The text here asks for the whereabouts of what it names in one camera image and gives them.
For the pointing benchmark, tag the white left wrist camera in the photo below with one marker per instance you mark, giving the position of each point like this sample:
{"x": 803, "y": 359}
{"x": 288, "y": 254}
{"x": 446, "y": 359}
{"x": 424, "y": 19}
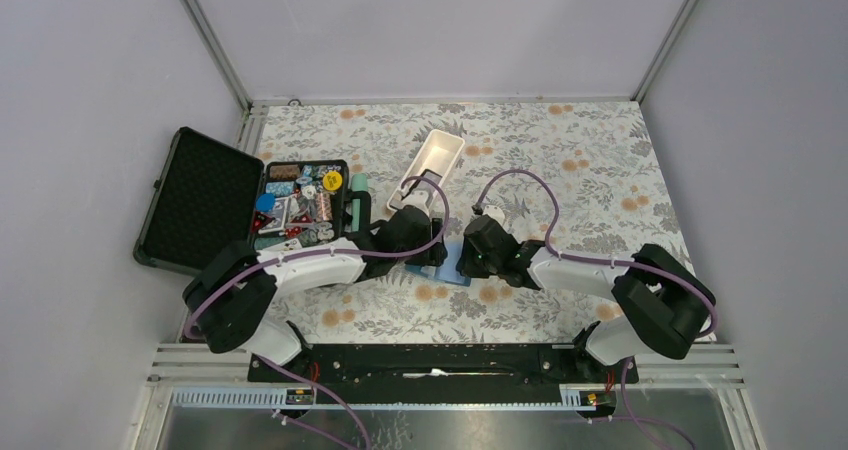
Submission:
{"x": 418, "y": 199}

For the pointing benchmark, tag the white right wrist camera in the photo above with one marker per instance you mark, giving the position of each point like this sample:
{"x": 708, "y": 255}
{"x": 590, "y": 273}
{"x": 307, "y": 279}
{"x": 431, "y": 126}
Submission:
{"x": 492, "y": 211}

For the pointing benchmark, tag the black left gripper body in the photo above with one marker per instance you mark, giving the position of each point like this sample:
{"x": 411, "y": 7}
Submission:
{"x": 420, "y": 258}

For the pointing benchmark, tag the mint green case handle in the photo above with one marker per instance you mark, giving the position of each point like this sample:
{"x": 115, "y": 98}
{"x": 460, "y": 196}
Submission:
{"x": 360, "y": 203}

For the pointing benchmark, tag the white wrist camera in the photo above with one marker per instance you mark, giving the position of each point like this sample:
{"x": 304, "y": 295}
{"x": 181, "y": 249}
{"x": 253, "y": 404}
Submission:
{"x": 492, "y": 211}
{"x": 418, "y": 199}

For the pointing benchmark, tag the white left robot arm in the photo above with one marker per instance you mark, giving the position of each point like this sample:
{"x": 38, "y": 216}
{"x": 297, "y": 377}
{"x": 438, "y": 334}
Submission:
{"x": 230, "y": 299}

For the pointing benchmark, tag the playing card deck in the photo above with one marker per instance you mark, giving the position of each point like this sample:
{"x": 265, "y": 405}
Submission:
{"x": 284, "y": 245}

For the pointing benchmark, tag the yellow round poker chip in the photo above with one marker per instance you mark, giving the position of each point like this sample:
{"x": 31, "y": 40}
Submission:
{"x": 332, "y": 181}

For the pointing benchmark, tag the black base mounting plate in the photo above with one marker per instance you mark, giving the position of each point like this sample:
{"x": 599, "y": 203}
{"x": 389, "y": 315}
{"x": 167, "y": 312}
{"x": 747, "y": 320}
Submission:
{"x": 443, "y": 374}

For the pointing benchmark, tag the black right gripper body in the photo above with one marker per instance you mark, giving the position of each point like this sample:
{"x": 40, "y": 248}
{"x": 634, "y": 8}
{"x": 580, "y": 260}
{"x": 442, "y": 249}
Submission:
{"x": 492, "y": 263}

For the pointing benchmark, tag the black open carrying case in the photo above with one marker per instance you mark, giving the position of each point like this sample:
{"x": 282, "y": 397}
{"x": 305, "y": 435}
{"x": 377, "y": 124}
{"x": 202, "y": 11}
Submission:
{"x": 205, "y": 198}

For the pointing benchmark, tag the white rectangular plastic tray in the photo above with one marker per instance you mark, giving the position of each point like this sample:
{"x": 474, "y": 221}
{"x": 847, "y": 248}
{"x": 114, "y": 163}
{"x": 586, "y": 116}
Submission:
{"x": 437, "y": 156}

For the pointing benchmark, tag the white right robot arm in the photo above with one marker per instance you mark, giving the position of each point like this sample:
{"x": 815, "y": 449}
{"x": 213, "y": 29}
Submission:
{"x": 665, "y": 308}

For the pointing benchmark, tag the blue round poker chip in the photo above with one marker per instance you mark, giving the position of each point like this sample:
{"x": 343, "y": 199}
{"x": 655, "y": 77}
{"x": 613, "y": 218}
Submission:
{"x": 265, "y": 203}

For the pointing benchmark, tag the floral patterned table mat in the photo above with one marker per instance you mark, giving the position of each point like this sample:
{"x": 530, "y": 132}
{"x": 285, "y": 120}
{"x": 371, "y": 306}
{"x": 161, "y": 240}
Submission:
{"x": 583, "y": 175}

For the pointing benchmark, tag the blue leather card holder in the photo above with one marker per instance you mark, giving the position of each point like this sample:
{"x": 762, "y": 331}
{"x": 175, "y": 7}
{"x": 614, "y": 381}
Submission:
{"x": 446, "y": 272}

